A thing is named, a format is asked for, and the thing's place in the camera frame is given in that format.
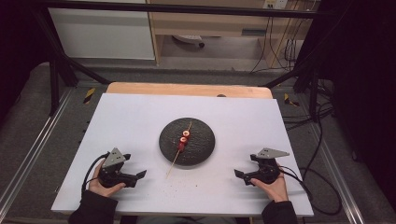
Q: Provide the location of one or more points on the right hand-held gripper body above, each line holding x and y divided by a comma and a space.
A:
267, 172

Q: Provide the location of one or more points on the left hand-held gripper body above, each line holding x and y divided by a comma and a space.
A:
114, 174

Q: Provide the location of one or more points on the thin wooden skewer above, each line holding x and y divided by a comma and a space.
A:
172, 165

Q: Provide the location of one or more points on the round black plate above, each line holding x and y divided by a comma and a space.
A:
199, 146

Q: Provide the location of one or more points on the person's right hand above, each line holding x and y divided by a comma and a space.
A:
277, 189

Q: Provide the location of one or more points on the person's left hand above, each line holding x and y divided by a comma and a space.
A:
99, 187

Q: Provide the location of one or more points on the white board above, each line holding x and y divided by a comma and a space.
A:
130, 124

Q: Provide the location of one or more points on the wooden table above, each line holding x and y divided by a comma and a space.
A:
174, 89

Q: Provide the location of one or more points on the black metal stand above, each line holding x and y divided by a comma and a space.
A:
313, 93
54, 84

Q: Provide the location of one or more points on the white cabinet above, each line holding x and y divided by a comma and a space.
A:
102, 34

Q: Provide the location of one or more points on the grey chair base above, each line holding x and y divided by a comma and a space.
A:
188, 39

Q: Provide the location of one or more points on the light wooden desk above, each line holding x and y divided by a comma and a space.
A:
211, 26

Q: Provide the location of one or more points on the aluminium floor rail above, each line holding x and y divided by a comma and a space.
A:
34, 146
339, 177

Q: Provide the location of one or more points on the white wall socket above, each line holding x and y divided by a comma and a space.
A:
275, 3

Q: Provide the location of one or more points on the black metal frame bar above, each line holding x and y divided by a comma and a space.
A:
186, 8

